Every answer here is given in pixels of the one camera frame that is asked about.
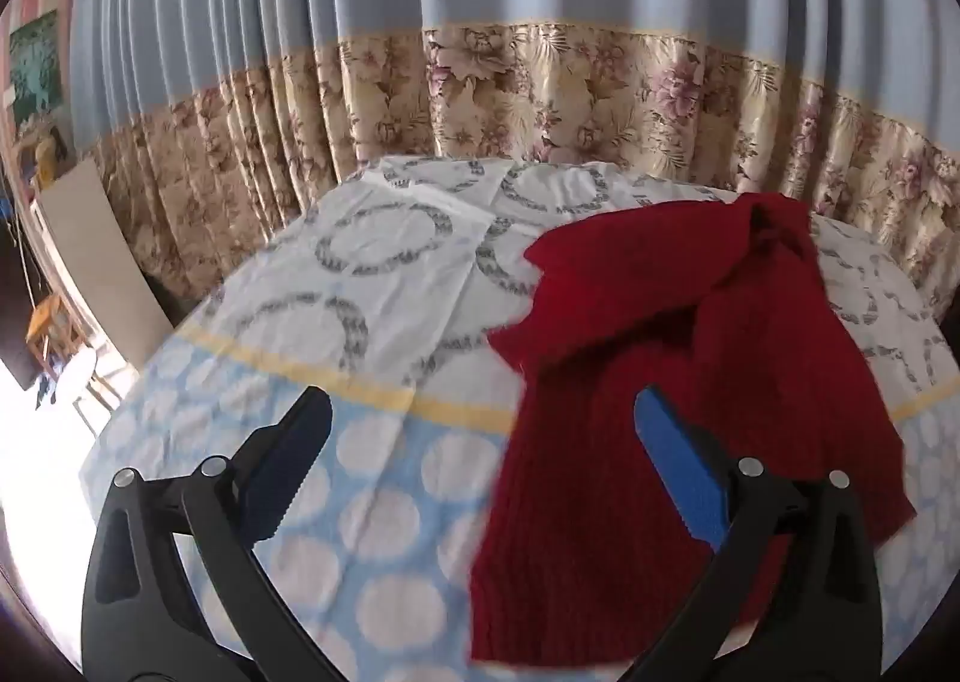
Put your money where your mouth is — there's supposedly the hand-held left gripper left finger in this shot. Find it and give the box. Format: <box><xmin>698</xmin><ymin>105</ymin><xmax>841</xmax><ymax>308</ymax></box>
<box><xmin>81</xmin><ymin>385</ymin><xmax>335</xmax><ymax>682</ymax></box>

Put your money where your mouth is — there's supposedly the wall poster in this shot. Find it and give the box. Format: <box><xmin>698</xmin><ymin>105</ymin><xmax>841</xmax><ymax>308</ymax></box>
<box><xmin>7</xmin><ymin>10</ymin><xmax>65</xmax><ymax>128</ymax></box>

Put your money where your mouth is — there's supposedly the printed bed sheet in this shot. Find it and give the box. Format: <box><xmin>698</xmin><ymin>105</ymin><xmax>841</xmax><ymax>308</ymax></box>
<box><xmin>79</xmin><ymin>157</ymin><xmax>957</xmax><ymax>682</ymax></box>

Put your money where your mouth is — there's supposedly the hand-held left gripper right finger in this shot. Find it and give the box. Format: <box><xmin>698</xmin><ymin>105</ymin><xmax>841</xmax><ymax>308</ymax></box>
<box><xmin>634</xmin><ymin>385</ymin><xmax>882</xmax><ymax>682</ymax></box>

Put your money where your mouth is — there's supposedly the wooden stool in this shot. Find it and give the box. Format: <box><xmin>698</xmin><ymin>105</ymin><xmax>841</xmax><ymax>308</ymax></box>
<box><xmin>26</xmin><ymin>293</ymin><xmax>87</xmax><ymax>383</ymax></box>

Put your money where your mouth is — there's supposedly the white board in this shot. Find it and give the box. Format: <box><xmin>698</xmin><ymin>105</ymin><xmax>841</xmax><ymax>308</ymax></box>
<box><xmin>37</xmin><ymin>157</ymin><xmax>175</xmax><ymax>372</ymax></box>

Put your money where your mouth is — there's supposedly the red knit sweater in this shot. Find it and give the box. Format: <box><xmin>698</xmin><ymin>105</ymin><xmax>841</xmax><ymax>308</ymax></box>
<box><xmin>469</xmin><ymin>193</ymin><xmax>920</xmax><ymax>669</ymax></box>

